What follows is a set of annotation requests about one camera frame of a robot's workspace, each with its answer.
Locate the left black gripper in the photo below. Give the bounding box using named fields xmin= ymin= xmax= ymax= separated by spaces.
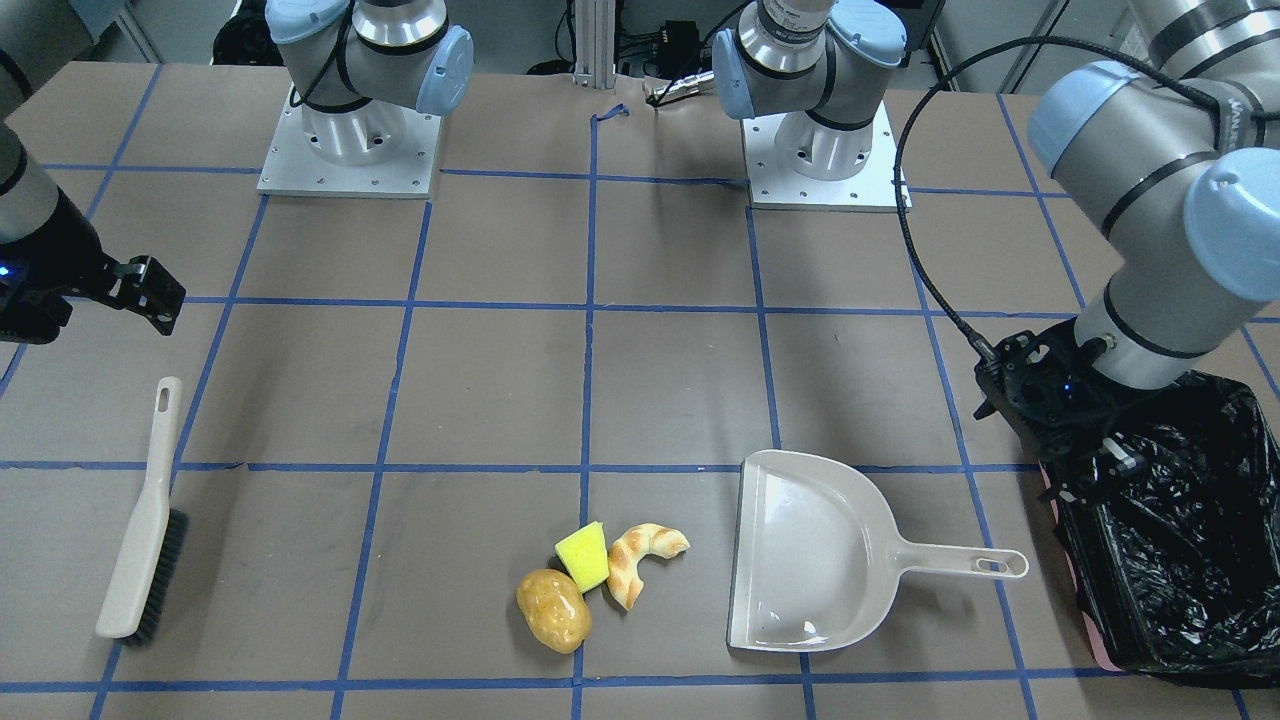
xmin=975 ymin=331 xmax=1149 ymax=505

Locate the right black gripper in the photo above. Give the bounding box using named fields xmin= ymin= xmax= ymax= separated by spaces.
xmin=1 ymin=191 xmax=186 ymax=345

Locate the beige hand brush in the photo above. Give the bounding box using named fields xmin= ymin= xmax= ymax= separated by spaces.
xmin=95 ymin=375 xmax=189 ymax=647

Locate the beige plastic dustpan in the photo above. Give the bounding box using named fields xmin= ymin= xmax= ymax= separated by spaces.
xmin=726 ymin=448 xmax=1028 ymax=653

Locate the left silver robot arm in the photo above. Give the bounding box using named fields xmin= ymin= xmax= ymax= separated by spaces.
xmin=712 ymin=1 xmax=1277 ymax=503

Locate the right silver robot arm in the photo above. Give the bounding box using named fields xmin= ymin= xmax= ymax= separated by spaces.
xmin=1 ymin=1 xmax=474 ymax=345

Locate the bin with black bag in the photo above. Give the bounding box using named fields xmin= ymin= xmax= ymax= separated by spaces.
xmin=1053 ymin=372 xmax=1279 ymax=689

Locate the toy croissant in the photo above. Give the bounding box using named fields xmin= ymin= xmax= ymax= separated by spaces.
xmin=605 ymin=523 xmax=691 ymax=611

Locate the yellow sponge wedge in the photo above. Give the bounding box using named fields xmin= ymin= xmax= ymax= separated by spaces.
xmin=554 ymin=521 xmax=611 ymax=594

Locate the yellow-brown potato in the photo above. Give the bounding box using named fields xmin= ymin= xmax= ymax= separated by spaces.
xmin=515 ymin=568 xmax=593 ymax=655

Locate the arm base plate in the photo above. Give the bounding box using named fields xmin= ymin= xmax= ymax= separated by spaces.
xmin=257 ymin=101 xmax=445 ymax=200
xmin=741 ymin=104 xmax=913 ymax=213

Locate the aluminium frame post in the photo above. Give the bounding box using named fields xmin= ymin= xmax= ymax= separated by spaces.
xmin=572 ymin=0 xmax=617 ymax=94

